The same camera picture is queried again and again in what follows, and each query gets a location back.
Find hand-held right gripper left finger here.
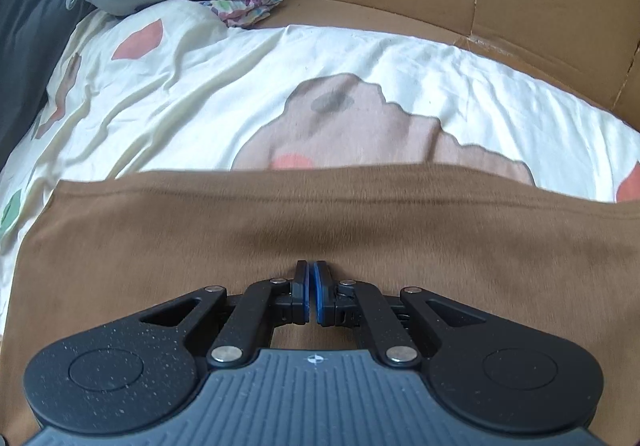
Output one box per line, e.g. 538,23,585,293
141,260,312,368

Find cream bear-print blanket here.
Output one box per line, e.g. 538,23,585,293
0,0,640,342

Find dark grey pillow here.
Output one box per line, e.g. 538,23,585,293
0,0,96,159

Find floral cloth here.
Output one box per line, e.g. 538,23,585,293
200,0,284,29

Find brown printed T-shirt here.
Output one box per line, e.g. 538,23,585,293
0,163,640,446

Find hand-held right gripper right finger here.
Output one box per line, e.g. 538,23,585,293
310,261,488,369

